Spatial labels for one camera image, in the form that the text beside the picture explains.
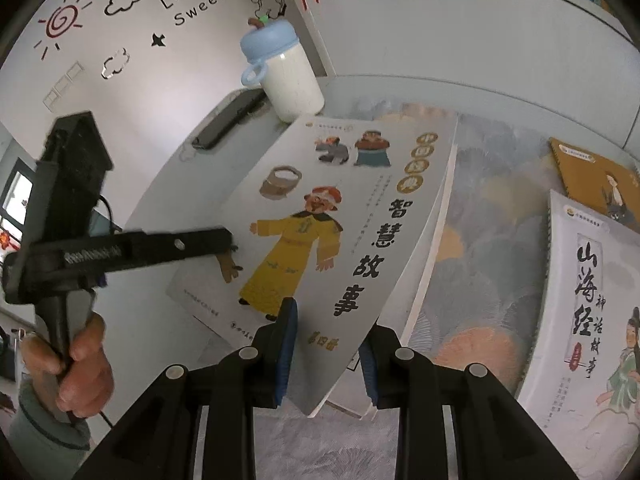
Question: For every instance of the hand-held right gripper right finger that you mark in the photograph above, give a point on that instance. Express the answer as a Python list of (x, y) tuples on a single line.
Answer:
[(370, 380)]

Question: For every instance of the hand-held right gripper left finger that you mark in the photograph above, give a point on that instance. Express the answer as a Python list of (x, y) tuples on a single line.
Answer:
[(285, 350)]

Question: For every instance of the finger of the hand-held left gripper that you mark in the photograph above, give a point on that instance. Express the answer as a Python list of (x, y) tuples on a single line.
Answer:
[(175, 250)]

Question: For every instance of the white book with yellow-robed man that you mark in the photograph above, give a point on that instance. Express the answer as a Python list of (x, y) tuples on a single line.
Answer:
[(350, 210)]

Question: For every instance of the brown book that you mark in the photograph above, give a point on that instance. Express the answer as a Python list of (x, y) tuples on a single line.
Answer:
[(585, 175)]

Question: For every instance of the person's left forearm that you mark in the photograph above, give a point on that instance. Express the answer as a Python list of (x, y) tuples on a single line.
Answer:
[(45, 430)]

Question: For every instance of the person's left hand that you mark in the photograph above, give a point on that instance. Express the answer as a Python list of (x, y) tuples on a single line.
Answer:
[(85, 380)]

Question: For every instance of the window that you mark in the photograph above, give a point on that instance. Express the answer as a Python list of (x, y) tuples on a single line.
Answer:
[(15, 195)]

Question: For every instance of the black flat case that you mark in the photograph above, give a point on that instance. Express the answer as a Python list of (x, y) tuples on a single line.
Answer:
[(227, 120)]

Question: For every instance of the white book with green-robed figure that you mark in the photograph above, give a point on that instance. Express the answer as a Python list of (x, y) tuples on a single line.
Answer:
[(565, 360)]

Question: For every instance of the white bottle with blue lid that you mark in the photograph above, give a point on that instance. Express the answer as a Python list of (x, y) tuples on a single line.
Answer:
[(292, 85)]

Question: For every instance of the white bookshelf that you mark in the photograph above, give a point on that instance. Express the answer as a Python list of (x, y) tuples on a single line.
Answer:
[(450, 50)]

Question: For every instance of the white wall socket panel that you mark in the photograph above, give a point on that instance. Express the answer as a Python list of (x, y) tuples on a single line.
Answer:
[(62, 85)]

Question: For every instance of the black cloud wall decal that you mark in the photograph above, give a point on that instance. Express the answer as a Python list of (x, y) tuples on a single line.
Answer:
[(122, 10), (116, 75)]

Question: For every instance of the red sun wall decal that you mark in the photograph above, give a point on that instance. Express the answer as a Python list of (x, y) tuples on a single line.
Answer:
[(62, 22)]

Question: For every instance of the black bird wall decal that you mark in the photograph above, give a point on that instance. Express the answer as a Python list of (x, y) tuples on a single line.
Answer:
[(159, 40)]

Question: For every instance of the black lettering wall decal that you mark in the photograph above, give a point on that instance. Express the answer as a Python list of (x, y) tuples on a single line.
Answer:
[(179, 19)]

